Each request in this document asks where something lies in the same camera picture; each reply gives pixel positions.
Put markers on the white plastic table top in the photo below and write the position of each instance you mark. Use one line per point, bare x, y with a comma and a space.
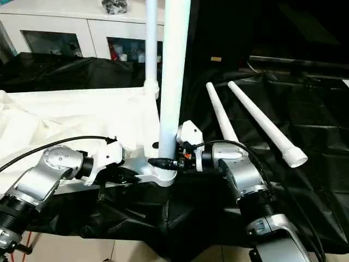
68, 117

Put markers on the white plastic table leg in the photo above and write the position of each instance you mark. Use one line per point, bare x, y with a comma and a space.
151, 49
222, 114
173, 68
267, 122

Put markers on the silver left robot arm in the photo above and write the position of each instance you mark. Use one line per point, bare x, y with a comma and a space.
41, 180

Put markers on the black plastic mat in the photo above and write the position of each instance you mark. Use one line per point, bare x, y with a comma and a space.
191, 213

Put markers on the small tan label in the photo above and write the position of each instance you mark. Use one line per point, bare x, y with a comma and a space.
216, 58

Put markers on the dark horizontal bar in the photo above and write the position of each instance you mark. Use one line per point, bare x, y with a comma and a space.
300, 60

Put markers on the black fabric backdrop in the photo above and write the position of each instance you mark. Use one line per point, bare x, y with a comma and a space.
259, 27

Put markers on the white glass-door cabinet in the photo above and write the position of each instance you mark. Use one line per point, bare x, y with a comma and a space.
81, 24

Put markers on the black bundle in clear bag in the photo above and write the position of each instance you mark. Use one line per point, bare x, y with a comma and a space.
113, 6

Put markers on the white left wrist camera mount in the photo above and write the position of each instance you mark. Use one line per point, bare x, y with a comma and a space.
109, 155

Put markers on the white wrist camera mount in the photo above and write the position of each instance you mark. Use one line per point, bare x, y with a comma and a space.
189, 133
109, 155

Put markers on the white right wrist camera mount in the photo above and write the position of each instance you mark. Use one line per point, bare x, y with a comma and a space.
189, 133

